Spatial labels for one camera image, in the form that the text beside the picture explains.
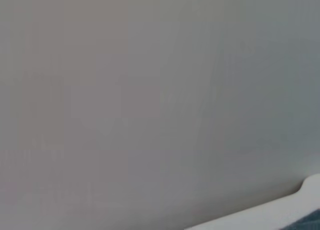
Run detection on blue denim shorts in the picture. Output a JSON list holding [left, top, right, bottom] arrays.
[[290, 208, 320, 230]]

